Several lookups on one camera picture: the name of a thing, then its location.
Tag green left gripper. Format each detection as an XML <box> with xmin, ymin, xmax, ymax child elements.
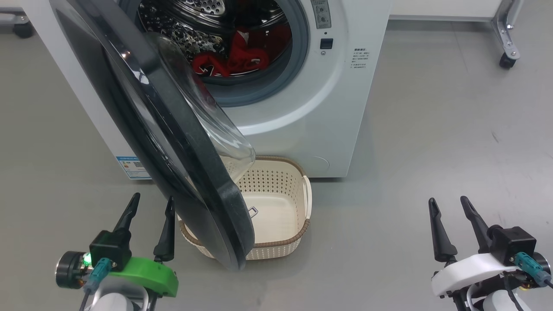
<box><xmin>55</xmin><ymin>193</ymin><xmax>179</xmax><ymax>298</ymax></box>

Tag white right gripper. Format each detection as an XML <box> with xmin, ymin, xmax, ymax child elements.
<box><xmin>429</xmin><ymin>196</ymin><xmax>552</xmax><ymax>298</ymax></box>

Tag dark round washer door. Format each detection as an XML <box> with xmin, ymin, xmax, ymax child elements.
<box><xmin>48</xmin><ymin>0</ymin><xmax>256</xmax><ymax>272</ymax></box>

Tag red jersey with numbers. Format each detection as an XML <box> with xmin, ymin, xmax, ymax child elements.
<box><xmin>191</xmin><ymin>47</ymin><xmax>268</xmax><ymax>78</ymax></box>

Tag plain red shorts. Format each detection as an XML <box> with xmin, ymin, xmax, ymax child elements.
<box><xmin>235</xmin><ymin>25</ymin><xmax>291</xmax><ymax>65</ymax></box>

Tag cream perforated laundry basket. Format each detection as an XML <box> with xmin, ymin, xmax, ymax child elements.
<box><xmin>178</xmin><ymin>155</ymin><xmax>312</xmax><ymax>260</ymax></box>

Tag grey rubber door gasket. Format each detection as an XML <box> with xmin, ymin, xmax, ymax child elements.
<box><xmin>119</xmin><ymin>0</ymin><xmax>309</xmax><ymax>108</ymax></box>

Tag white front-load washing machine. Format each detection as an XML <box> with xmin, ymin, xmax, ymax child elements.
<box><xmin>22</xmin><ymin>0</ymin><xmax>394</xmax><ymax>180</ymax></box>

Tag stainless steel washing machine drum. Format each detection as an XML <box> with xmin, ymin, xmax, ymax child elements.
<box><xmin>136</xmin><ymin>0</ymin><xmax>288</xmax><ymax>78</ymax></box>

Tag blue energy label sticker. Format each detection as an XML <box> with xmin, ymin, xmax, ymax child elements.
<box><xmin>116</xmin><ymin>155</ymin><xmax>152</xmax><ymax>180</ymax></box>

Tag small printed text label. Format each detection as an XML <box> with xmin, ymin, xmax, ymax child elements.
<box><xmin>352</xmin><ymin>48</ymin><xmax>369</xmax><ymax>70</ymax></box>

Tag white partition panel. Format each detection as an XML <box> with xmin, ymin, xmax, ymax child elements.
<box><xmin>389</xmin><ymin>0</ymin><xmax>502</xmax><ymax>22</ymax></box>

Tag grey warning sticker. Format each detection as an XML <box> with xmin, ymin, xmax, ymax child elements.
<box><xmin>310</xmin><ymin>0</ymin><xmax>332</xmax><ymax>29</ymax></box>

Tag teal connector black cable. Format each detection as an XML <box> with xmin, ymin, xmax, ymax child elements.
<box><xmin>513</xmin><ymin>252</ymin><xmax>553</xmax><ymax>289</ymax></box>
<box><xmin>80</xmin><ymin>258</ymin><xmax>114</xmax><ymax>311</ymax></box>

